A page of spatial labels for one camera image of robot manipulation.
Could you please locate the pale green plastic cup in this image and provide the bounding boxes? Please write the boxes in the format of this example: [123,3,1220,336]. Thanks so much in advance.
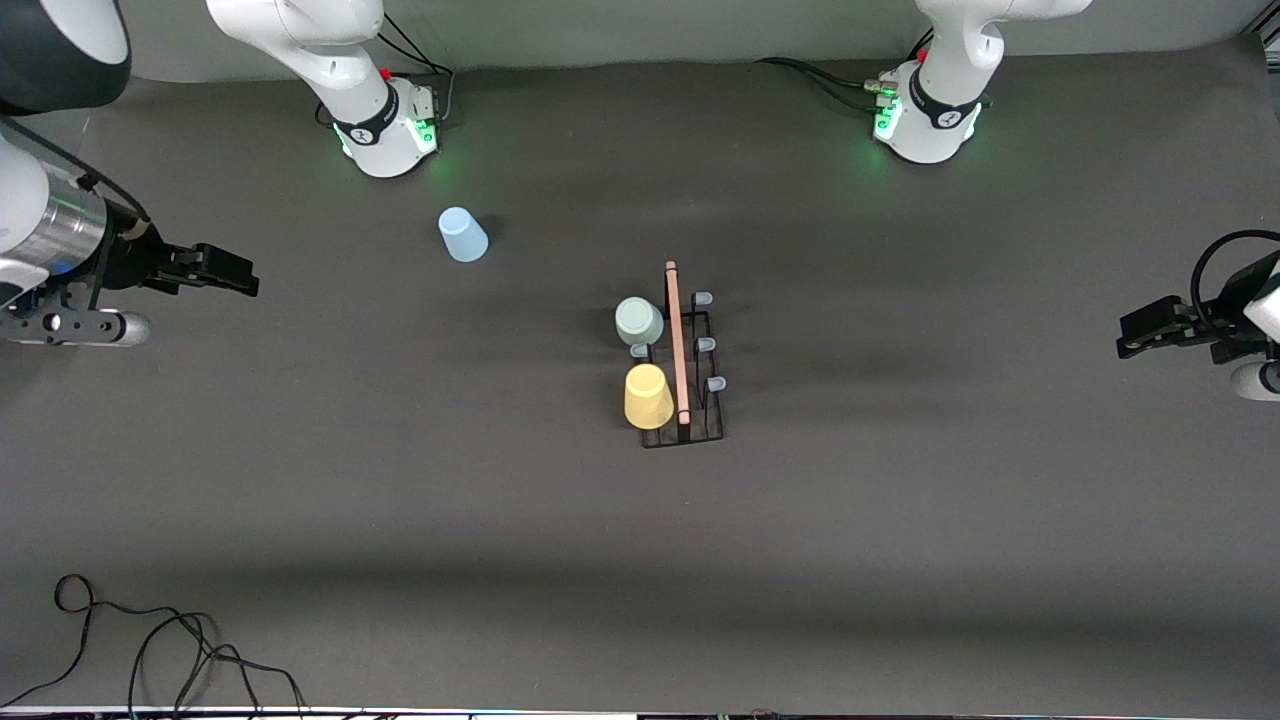
[614,296,666,347]

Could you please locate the yellow plastic cup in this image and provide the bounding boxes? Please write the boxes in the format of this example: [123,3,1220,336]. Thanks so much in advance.
[624,362,676,431]

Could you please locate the black wire cup holder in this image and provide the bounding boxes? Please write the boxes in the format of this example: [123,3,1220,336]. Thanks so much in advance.
[624,261,729,449]

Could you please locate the light blue plastic cup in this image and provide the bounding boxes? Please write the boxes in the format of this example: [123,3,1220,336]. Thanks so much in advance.
[437,206,491,264]

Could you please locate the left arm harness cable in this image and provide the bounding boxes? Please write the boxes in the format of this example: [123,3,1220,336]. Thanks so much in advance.
[1190,230,1280,326]

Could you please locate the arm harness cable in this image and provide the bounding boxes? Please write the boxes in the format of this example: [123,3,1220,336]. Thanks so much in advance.
[0,115,151,221]
[1190,230,1280,326]

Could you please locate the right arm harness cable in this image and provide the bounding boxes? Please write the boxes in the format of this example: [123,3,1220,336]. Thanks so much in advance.
[0,115,151,221]

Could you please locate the thin black loose cable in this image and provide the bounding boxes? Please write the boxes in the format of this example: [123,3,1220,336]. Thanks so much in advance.
[0,573,309,720]

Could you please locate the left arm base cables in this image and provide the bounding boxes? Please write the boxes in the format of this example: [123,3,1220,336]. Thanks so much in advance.
[755,57,891,111]

